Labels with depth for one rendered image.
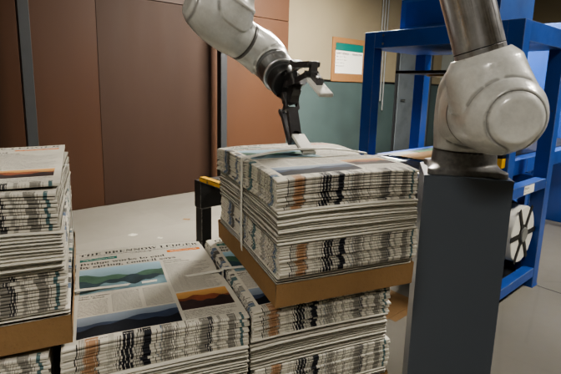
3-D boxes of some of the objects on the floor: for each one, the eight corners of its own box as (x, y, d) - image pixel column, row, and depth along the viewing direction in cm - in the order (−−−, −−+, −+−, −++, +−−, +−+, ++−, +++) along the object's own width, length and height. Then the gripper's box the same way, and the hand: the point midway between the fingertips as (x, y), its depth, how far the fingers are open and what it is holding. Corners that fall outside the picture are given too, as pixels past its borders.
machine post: (532, 288, 269) (568, 30, 241) (517, 283, 275) (550, 32, 248) (537, 284, 275) (573, 32, 247) (523, 279, 281) (555, 32, 253)
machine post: (361, 266, 294) (375, 31, 267) (351, 262, 301) (364, 32, 273) (368, 263, 300) (384, 32, 273) (359, 259, 307) (372, 33, 279)
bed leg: (202, 354, 195) (201, 209, 183) (195, 348, 199) (194, 205, 187) (213, 349, 198) (213, 206, 186) (206, 343, 203) (205, 204, 191)
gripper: (308, 26, 96) (351, 68, 80) (285, 121, 110) (319, 174, 95) (277, 23, 93) (316, 68, 78) (257, 122, 107) (287, 175, 92)
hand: (315, 123), depth 87 cm, fingers open, 13 cm apart
